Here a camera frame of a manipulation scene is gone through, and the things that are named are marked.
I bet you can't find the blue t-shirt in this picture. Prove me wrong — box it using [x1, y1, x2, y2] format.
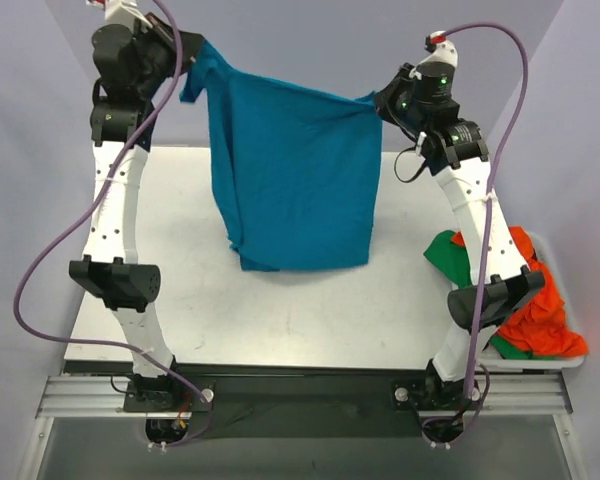
[180, 43, 382, 272]

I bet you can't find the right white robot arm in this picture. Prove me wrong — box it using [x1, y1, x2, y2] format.
[374, 62, 545, 408]

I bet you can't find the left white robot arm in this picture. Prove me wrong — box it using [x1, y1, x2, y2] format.
[69, 16, 202, 412]

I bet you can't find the green t-shirt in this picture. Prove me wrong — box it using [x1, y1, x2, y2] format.
[424, 226, 535, 360]

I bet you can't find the orange t-shirt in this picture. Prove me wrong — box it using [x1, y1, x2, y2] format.
[449, 224, 590, 357]

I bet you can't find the white laundry bin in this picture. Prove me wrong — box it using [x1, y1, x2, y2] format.
[478, 230, 585, 371]

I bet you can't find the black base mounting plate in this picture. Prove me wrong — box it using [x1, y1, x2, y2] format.
[123, 365, 489, 444]

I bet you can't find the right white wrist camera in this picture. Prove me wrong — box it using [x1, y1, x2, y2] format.
[421, 31, 458, 68]

